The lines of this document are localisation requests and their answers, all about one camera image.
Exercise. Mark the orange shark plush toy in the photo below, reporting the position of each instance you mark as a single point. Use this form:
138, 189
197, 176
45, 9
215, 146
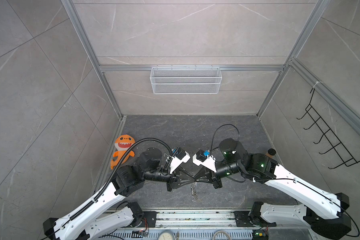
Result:
122, 144

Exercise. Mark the black wire hook rack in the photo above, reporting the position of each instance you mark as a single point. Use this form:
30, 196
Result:
327, 133

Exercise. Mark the brown spice bottle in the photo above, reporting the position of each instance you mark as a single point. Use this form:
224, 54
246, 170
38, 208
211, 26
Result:
271, 153

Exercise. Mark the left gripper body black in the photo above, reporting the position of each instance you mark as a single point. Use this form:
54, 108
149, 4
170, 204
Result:
172, 181

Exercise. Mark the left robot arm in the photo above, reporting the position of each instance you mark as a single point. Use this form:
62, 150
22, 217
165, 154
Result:
123, 183

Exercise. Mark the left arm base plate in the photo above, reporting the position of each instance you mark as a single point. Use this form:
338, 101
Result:
148, 219

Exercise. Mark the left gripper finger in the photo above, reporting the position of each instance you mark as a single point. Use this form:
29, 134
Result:
183, 182
182, 172

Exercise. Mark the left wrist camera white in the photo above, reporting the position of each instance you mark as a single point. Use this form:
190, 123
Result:
180, 156

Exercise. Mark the aluminium rail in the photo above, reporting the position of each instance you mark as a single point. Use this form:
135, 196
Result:
195, 219

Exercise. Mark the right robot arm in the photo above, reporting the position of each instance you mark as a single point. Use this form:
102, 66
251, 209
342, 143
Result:
323, 212

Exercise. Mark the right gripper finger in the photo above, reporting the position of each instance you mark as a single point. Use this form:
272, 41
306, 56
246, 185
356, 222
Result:
203, 179
203, 173

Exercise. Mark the white wire mesh basket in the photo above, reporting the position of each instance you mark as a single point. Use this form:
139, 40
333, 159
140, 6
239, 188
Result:
185, 80

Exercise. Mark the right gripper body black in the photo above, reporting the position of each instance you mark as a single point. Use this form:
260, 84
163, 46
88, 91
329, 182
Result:
216, 180

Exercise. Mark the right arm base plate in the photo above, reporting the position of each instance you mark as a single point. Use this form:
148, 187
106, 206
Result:
246, 218

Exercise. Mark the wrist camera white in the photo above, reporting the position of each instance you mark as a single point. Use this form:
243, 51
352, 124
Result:
180, 156
205, 159

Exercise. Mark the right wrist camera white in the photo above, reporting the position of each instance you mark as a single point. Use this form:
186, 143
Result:
205, 159

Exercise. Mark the round gauge dial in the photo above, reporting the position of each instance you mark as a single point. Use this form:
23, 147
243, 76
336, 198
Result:
167, 235

